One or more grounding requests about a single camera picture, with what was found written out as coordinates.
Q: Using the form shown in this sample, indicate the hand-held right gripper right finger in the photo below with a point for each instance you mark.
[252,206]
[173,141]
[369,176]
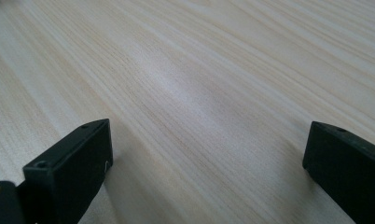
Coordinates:
[347,168]

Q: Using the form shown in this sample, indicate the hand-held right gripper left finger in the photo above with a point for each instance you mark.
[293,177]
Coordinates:
[67,168]

